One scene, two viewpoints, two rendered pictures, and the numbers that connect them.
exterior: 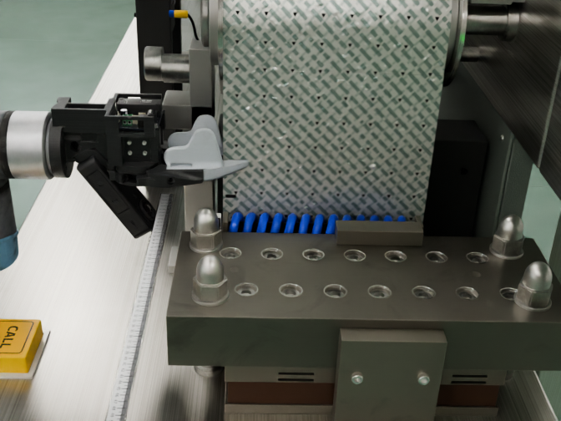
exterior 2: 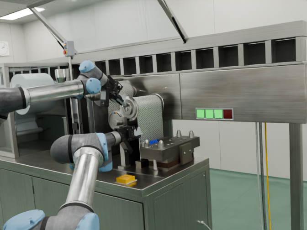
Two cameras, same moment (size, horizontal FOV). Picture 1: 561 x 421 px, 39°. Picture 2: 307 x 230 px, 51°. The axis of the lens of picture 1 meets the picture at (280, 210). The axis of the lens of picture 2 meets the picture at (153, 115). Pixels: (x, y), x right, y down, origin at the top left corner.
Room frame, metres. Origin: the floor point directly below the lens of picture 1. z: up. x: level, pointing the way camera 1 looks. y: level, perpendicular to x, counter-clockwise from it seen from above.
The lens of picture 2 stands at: (-0.50, 1.42, 1.42)
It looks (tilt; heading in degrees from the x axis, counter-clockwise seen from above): 7 degrees down; 311
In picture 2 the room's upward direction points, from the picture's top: 4 degrees counter-clockwise
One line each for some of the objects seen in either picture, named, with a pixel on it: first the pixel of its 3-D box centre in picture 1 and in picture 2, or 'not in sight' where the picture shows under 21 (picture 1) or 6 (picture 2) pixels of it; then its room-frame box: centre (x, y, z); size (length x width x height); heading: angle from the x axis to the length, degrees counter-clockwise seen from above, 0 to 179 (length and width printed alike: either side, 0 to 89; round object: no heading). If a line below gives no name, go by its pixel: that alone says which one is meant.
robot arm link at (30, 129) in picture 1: (38, 144); (113, 138); (0.79, 0.27, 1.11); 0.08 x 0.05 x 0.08; 2
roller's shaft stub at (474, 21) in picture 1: (482, 20); not in sight; (0.87, -0.22, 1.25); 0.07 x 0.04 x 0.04; 92
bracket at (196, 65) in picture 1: (188, 161); (122, 142); (0.89, 0.12, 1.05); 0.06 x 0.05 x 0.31; 92
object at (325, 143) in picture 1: (328, 151); (150, 128); (0.80, -0.05, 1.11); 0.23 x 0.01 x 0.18; 92
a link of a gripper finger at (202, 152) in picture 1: (206, 152); (138, 132); (0.78, 0.08, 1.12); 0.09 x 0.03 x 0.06; 91
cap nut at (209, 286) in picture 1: (209, 276); (161, 144); (0.63, 0.07, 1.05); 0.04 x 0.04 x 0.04
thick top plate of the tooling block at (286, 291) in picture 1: (364, 296); (171, 146); (0.68, -0.09, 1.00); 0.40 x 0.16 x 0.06; 92
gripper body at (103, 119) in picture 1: (111, 140); (124, 134); (0.79, 0.19, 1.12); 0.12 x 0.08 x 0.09; 92
